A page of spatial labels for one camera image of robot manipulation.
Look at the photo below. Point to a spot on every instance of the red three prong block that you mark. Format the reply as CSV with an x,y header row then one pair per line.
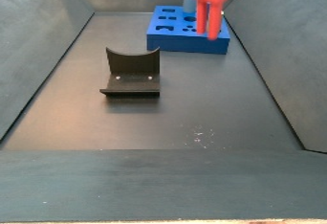
x,y
209,17

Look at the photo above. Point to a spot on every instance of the black curved stand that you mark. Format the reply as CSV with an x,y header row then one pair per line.
x,y
134,74

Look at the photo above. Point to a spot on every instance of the light blue cylinder block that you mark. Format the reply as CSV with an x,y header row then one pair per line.
x,y
189,6

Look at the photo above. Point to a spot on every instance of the blue foam shape board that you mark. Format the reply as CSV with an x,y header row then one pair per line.
x,y
173,33

